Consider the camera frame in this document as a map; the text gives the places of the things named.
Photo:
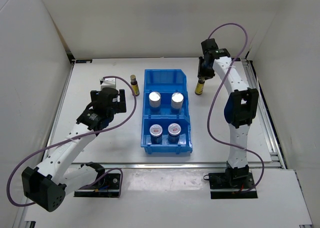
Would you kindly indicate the blue plastic bin front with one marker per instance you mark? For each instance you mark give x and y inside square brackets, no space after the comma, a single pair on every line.
[184,144]

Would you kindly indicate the black label left corner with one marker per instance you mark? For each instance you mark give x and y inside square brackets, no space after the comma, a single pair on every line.
[83,61]

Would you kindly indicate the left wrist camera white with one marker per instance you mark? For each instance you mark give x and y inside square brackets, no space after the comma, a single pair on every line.
[108,83]

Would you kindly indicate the blue plastic bin middle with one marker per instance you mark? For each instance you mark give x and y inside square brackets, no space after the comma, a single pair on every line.
[165,108]

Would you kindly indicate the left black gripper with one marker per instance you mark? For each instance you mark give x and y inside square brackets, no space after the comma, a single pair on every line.
[122,101]

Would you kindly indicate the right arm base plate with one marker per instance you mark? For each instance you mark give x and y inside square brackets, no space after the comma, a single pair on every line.
[220,188]

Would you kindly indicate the aluminium frame rail front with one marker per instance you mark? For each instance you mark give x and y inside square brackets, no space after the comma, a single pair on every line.
[253,165]

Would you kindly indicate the blue plastic bin rear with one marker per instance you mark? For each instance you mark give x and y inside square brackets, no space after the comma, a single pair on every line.
[165,80]

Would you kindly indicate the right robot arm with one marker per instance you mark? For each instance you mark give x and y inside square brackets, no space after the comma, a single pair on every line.
[240,108]

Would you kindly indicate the white blue can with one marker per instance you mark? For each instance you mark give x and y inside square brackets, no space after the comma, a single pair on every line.
[155,101]
[176,104]

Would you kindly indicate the grey-lid spice jar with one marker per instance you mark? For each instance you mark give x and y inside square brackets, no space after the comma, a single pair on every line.
[174,131]
[156,132]

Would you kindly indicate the brown bottle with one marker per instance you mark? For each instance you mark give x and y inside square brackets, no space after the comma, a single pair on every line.
[199,87]
[134,85]

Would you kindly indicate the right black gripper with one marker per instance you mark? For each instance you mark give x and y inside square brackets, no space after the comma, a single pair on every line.
[201,73]

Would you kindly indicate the blue plastic bin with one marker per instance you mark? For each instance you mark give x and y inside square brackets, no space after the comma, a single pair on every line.
[165,80]
[165,108]
[184,144]

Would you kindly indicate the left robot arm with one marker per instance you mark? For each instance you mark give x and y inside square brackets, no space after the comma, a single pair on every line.
[48,183]

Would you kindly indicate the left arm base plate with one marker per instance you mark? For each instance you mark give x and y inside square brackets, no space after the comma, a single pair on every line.
[109,186]

